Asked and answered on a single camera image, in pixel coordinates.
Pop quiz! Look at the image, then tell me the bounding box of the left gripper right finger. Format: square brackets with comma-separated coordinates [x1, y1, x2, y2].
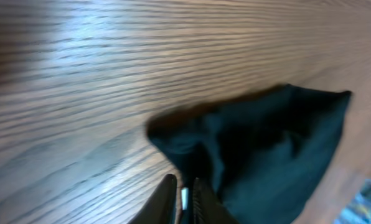
[192, 179, 238, 224]

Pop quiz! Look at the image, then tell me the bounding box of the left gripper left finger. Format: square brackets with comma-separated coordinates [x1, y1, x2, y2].
[129, 174, 177, 224]

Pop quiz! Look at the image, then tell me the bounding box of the black t-shirt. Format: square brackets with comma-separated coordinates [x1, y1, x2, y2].
[146, 85, 352, 223]

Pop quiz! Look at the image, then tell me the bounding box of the light blue printed t-shirt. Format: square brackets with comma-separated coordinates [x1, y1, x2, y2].
[332, 179, 371, 224]

